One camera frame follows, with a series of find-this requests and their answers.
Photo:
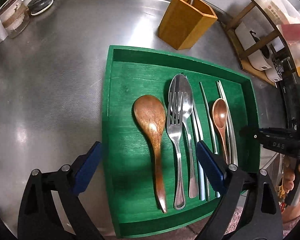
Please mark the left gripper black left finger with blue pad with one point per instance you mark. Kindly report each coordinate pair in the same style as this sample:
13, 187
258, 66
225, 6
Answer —
38, 217

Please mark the large wooden spoon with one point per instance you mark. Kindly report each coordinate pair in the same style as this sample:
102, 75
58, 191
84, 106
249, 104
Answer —
151, 117

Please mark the small wooden spoon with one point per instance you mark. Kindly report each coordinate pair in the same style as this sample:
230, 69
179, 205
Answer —
219, 117

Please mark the white paper roll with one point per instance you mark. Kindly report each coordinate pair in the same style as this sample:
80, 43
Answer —
260, 59

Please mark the wooden rack shelf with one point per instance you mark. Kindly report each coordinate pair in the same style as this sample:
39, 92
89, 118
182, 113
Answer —
275, 55

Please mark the green wooden tray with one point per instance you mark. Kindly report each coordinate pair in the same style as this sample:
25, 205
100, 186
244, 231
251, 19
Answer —
127, 155

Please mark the clear plastic bag with items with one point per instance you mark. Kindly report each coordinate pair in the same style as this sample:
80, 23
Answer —
287, 20

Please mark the large steel spoon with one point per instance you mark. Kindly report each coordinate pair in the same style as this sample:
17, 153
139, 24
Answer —
181, 84

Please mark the wooden utensil holder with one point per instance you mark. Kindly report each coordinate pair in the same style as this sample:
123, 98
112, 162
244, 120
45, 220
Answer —
183, 24

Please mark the glass jar with label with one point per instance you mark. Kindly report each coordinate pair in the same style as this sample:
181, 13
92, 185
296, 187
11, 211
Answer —
14, 17

